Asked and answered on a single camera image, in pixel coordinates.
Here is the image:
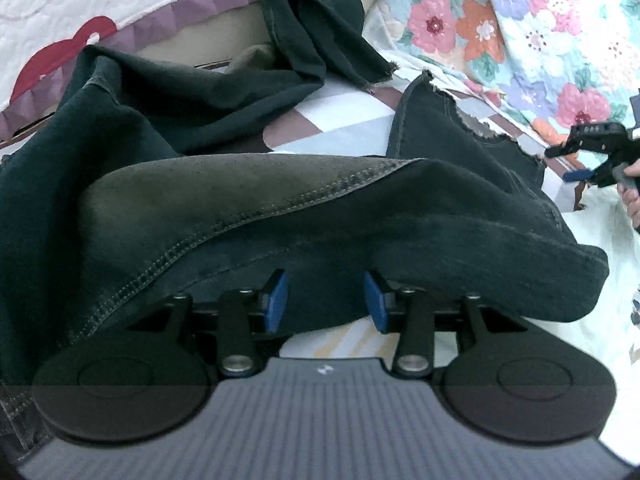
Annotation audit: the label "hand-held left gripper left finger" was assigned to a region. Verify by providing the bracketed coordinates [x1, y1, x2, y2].
[122, 268, 289, 379]

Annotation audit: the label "dark denim jeans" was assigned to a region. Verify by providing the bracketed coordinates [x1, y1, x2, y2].
[0, 0, 610, 466]

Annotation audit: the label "checked bed mat brown border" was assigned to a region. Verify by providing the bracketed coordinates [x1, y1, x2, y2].
[262, 72, 640, 361]

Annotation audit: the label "person's right hand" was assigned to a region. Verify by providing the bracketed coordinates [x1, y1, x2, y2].
[616, 159, 640, 235]

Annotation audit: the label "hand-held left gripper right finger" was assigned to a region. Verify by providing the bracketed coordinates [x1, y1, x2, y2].
[363, 268, 529, 379]

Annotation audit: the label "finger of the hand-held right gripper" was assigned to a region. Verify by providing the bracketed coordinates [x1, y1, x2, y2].
[544, 142, 583, 160]
[562, 168, 603, 184]

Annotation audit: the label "floral patchwork quilt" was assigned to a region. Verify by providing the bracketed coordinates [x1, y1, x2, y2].
[364, 0, 640, 147]

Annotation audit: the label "white bear-print quilt purple ruffle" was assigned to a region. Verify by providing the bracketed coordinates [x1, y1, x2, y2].
[0, 0, 416, 142]

